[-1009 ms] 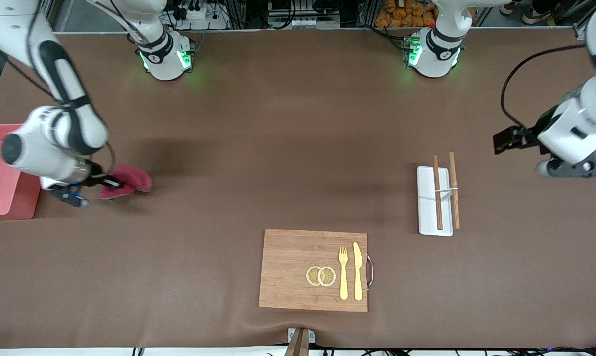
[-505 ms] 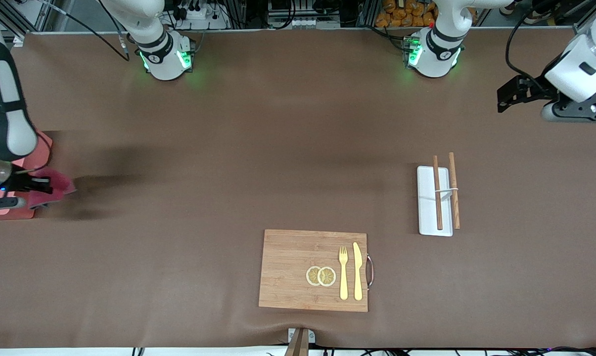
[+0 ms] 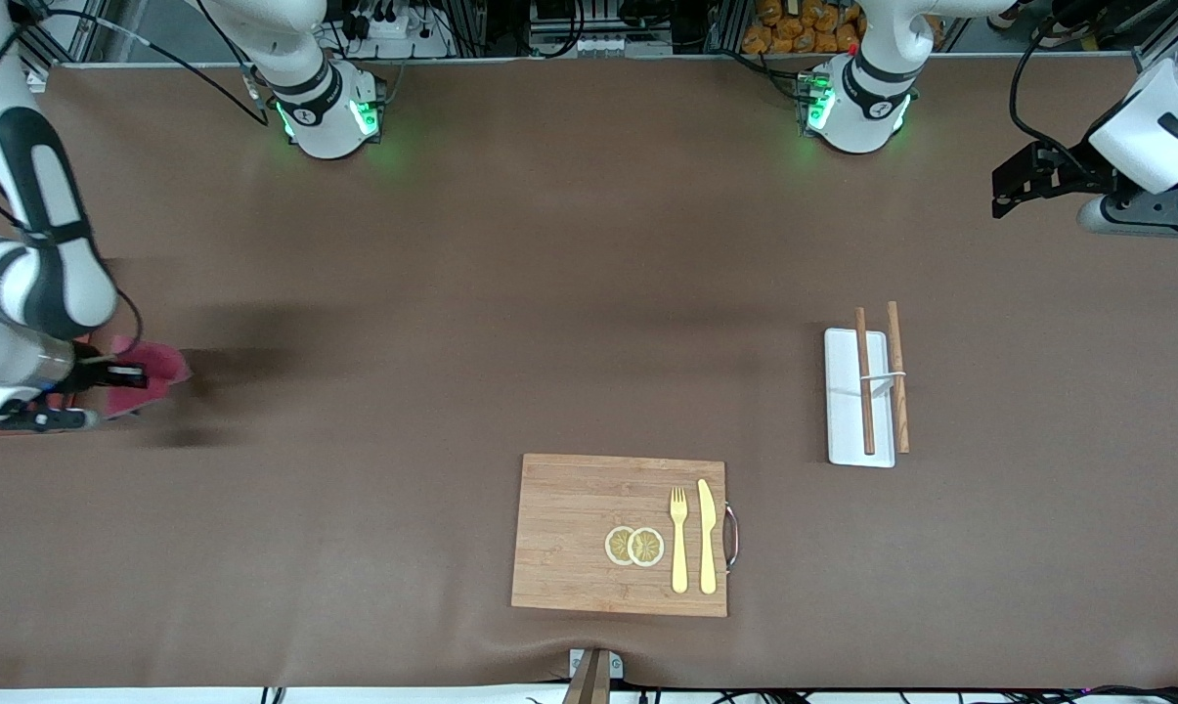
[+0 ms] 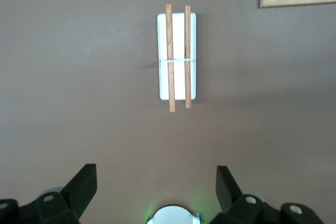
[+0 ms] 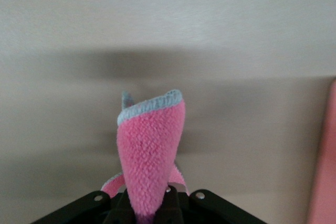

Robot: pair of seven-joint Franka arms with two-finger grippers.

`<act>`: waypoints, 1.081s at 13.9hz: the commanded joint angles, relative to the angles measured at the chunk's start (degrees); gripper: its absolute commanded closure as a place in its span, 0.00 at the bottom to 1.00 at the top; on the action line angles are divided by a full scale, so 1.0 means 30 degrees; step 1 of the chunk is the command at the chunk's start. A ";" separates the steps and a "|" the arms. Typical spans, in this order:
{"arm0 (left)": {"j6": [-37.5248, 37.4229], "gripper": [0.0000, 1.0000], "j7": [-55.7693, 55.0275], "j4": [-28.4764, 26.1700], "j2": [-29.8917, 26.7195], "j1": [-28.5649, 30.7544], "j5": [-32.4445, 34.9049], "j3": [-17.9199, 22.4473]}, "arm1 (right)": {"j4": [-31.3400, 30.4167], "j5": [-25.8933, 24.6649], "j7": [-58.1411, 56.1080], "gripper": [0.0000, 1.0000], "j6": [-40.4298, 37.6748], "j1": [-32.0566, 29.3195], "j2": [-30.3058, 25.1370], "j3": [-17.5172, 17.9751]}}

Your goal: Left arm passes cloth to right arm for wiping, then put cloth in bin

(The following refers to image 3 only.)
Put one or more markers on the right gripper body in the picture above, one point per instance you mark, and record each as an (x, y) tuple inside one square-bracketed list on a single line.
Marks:
[(88, 374)]

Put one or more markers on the gray metal bracket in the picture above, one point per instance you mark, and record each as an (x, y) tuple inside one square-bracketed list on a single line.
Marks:
[(616, 665)]

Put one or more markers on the wooden stick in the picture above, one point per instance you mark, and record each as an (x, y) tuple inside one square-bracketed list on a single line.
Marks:
[(588, 684)]

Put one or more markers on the white power strip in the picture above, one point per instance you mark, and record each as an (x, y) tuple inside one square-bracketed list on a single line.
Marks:
[(385, 26), (623, 45)]

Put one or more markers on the red cloth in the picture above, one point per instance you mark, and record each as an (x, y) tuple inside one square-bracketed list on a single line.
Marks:
[(158, 367)]

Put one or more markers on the orange snack bag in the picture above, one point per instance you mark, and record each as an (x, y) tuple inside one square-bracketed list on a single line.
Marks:
[(804, 24)]

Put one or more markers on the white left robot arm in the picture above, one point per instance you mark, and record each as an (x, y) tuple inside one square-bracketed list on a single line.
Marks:
[(857, 108)]

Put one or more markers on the white rack tray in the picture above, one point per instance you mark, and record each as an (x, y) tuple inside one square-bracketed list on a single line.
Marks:
[(843, 411)]

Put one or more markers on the bamboo cutting board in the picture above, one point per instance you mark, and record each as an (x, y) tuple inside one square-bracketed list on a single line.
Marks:
[(569, 528)]

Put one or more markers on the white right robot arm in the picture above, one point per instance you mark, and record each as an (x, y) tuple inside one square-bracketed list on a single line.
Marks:
[(51, 254)]

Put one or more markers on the yellow fork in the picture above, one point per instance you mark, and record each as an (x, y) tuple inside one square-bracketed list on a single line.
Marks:
[(679, 548)]

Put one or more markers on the yellow knife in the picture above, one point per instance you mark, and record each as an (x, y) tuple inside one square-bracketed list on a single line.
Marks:
[(708, 538)]

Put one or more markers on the brown wooden rod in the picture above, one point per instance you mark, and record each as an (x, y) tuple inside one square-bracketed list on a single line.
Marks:
[(865, 411), (898, 342)]

